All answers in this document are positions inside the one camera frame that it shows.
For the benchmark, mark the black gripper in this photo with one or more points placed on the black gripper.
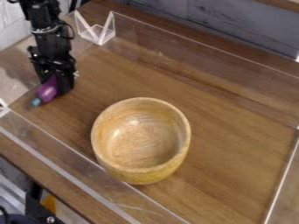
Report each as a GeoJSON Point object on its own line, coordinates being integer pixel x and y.
{"type": "Point", "coordinates": [52, 61]}

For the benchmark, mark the purple toy eggplant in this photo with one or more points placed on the purple toy eggplant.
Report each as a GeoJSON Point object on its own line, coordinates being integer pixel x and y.
{"type": "Point", "coordinates": [47, 92]}

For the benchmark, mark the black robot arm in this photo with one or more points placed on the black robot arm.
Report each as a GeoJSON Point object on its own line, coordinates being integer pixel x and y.
{"type": "Point", "coordinates": [51, 31]}

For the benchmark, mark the brown wooden bowl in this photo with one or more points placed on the brown wooden bowl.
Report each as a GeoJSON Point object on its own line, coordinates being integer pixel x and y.
{"type": "Point", "coordinates": [141, 139]}

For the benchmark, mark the black clamp with screw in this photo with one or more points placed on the black clamp with screw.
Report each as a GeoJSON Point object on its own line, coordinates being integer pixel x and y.
{"type": "Point", "coordinates": [35, 209]}

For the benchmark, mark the clear acrylic tray wall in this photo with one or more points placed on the clear acrylic tray wall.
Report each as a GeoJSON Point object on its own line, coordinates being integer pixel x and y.
{"type": "Point", "coordinates": [239, 176]}

